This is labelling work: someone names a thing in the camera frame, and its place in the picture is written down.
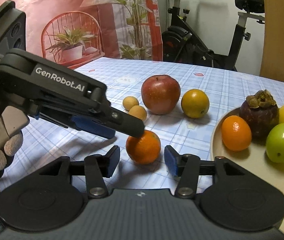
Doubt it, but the orange mandarin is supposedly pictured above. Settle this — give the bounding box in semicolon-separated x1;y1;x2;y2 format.
126;130;161;165
221;121;252;152

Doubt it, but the red apple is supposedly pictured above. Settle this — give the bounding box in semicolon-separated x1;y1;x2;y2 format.
141;75;181;115

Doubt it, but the dark purple mangosteen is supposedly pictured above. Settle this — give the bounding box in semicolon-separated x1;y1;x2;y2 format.
239;89;279;139

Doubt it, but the green apple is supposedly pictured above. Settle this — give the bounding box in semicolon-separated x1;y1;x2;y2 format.
265;123;284;163

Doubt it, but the small brown longan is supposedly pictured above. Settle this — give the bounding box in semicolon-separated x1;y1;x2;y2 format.
122;96;139;111
129;105;147;121

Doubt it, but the blue plaid tablecloth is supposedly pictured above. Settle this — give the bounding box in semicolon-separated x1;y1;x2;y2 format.
0;57;284;190

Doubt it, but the yellow-green orange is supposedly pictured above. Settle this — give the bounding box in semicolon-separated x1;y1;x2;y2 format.
181;89;210;119

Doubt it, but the printed pink backdrop cloth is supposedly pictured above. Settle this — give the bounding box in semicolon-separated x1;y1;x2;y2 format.
0;0;163;68

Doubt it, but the black exercise bike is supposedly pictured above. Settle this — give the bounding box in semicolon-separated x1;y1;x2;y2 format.
162;0;265;71

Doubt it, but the beige plate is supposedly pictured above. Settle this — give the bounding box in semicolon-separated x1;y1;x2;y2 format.
210;108;284;233

